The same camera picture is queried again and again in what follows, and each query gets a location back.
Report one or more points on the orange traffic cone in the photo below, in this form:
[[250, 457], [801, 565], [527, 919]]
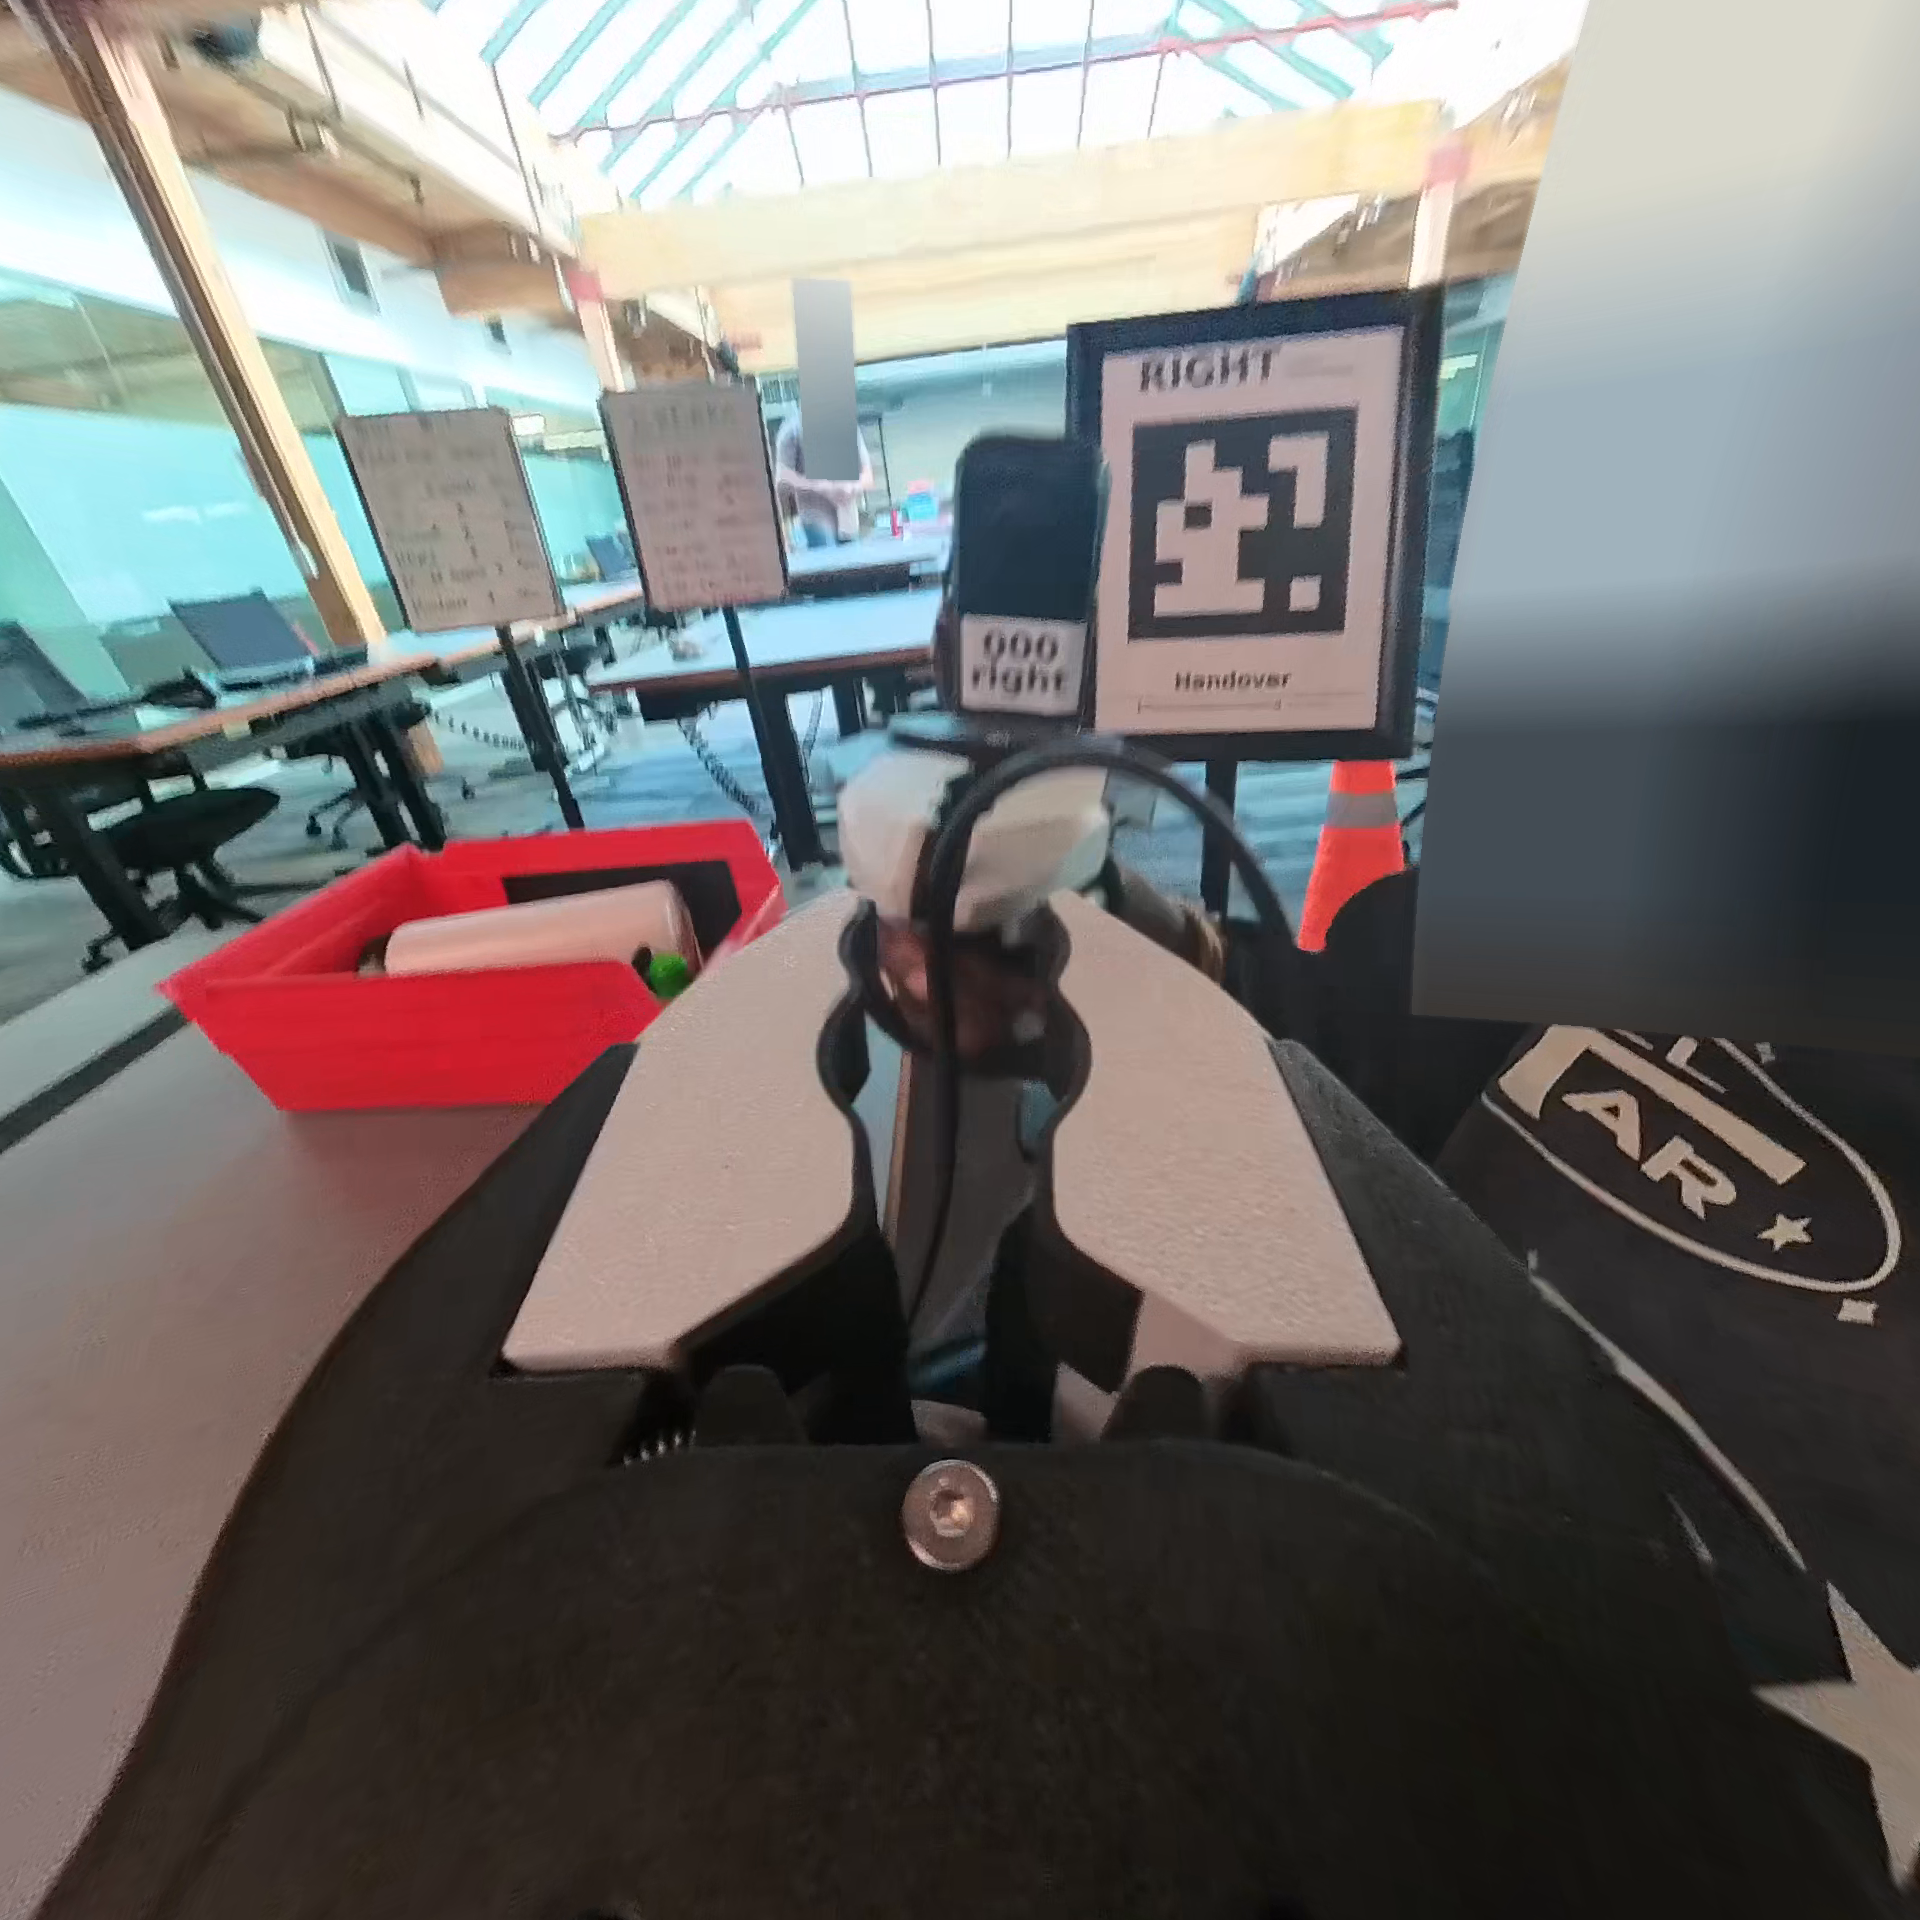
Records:
[[1360, 878]]

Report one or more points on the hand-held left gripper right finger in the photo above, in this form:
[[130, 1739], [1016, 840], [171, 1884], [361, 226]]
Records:
[[1230, 1155]]

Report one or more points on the black printed shirt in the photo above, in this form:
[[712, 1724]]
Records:
[[1727, 1424]]

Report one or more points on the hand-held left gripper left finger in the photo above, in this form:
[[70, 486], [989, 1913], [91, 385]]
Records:
[[706, 1141]]

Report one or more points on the black office chair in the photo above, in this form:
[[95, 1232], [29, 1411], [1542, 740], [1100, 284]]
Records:
[[166, 840], [241, 629]]

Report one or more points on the whiteboard sign on stand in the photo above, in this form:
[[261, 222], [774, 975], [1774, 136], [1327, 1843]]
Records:
[[451, 517], [697, 493]]

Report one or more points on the wooden support post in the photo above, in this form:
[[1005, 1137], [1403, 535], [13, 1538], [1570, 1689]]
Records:
[[225, 329]]

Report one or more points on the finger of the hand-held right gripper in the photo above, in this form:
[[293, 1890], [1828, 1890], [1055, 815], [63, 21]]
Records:
[[888, 840], [1052, 857]]

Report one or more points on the white paper roll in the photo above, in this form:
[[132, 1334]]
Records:
[[524, 929]]

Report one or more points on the red plastic bin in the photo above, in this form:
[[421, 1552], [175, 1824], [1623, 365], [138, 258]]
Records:
[[421, 1052]]

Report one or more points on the wooden edged office desk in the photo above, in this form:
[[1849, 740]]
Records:
[[225, 721]]

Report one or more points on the green plastic item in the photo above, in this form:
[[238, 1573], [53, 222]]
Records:
[[669, 975]]

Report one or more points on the grey office desk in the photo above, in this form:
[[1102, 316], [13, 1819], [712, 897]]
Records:
[[811, 643]]

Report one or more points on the framed marker sign on stand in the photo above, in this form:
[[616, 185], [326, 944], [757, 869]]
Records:
[[1259, 674]]

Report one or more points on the person's right hand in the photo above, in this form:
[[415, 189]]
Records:
[[993, 990]]

